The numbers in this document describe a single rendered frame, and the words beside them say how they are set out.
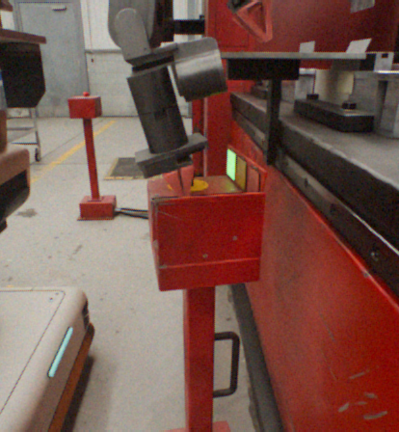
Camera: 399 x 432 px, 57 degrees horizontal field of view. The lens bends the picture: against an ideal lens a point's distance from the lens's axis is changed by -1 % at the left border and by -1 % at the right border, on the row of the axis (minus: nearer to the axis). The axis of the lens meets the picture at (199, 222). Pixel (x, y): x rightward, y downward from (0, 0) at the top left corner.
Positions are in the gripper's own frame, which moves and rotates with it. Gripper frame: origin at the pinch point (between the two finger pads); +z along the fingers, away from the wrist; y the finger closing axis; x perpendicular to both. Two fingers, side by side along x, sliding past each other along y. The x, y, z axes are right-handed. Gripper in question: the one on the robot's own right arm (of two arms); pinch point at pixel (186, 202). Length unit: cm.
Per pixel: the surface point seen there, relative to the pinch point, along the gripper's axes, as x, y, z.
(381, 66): 8.9, 40.0, -9.5
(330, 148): -7.1, 20.4, -4.0
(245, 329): 55, 11, 79
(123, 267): 121, -34, 72
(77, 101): 190, -33, -8
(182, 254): -5.2, -3.0, 5.3
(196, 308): 1.9, -3.8, 20.8
